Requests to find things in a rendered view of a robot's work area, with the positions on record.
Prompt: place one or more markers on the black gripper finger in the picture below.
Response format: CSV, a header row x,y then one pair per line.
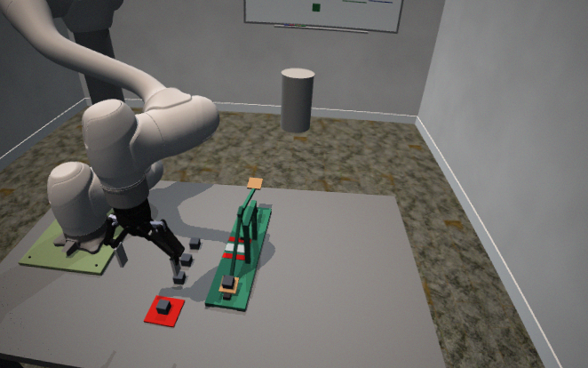
x,y
166,241
119,250

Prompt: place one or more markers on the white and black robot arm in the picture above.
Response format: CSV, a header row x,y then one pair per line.
x,y
119,144

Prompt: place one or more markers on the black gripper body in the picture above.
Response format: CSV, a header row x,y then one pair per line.
x,y
135,217

